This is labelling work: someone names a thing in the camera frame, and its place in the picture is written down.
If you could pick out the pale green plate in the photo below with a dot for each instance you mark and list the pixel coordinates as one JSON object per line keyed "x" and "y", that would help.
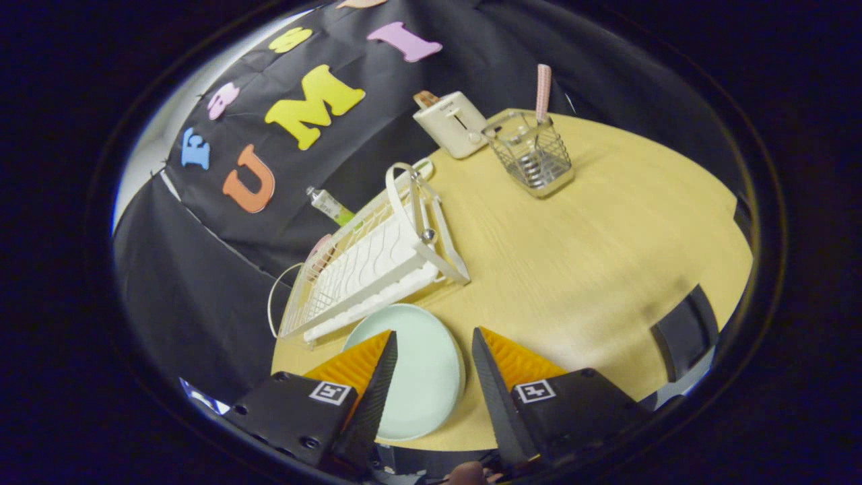
{"x": 424, "y": 370}

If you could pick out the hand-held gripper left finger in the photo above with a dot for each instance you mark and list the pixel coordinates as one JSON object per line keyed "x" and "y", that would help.
{"x": 374, "y": 404}

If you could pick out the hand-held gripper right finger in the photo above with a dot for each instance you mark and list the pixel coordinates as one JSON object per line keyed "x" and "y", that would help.
{"x": 498, "y": 404}

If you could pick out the green label plastic bottle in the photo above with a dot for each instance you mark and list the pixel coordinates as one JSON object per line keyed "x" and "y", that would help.
{"x": 330, "y": 205}

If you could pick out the small white oval tray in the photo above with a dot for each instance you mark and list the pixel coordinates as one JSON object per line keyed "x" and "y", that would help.
{"x": 425, "y": 166}

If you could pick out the black plastic stand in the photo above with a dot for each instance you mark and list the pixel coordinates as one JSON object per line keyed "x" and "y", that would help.
{"x": 683, "y": 333}

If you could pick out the brown bread slice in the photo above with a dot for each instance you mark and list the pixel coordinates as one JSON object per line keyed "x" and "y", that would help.
{"x": 425, "y": 100}

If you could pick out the pink bowl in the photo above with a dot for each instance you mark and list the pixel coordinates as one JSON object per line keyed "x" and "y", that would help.
{"x": 320, "y": 246}

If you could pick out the white toaster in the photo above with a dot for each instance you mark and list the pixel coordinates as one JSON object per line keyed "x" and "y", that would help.
{"x": 451, "y": 124}

